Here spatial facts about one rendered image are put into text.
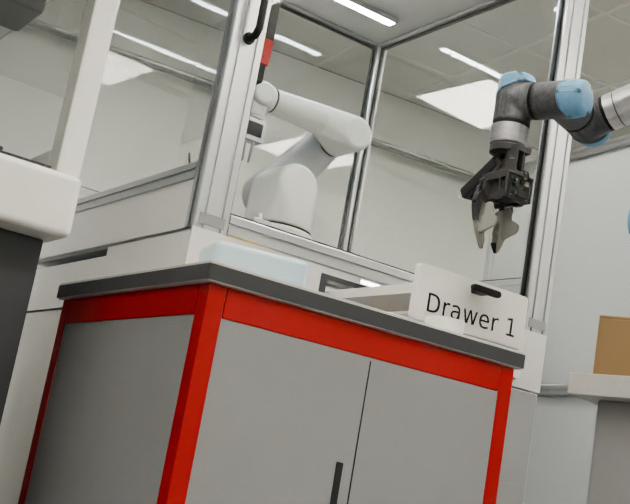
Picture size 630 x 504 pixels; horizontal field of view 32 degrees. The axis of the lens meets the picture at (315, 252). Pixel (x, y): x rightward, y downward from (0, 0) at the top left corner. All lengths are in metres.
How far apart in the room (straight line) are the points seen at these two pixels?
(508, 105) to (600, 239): 2.31
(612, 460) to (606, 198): 2.59
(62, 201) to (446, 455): 0.75
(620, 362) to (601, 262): 2.44
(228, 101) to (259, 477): 0.96
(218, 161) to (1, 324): 0.63
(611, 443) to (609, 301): 2.35
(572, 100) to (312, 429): 0.89
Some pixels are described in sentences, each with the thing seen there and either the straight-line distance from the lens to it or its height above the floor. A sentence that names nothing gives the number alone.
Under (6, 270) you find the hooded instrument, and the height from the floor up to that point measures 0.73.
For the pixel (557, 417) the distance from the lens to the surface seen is 4.44.
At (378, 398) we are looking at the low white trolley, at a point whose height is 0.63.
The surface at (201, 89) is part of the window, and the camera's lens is 2.41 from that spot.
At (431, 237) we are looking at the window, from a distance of 2.57.
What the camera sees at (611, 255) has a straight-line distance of 4.41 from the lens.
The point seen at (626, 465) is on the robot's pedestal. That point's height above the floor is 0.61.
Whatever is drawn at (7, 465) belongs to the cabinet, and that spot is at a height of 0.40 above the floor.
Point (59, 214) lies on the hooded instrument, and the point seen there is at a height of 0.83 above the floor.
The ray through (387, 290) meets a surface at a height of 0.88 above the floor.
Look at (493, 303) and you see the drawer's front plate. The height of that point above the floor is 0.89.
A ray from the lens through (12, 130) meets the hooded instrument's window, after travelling 1.83.
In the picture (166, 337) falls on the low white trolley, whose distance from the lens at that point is 1.62.
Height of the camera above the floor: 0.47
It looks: 12 degrees up
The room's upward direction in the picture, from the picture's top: 10 degrees clockwise
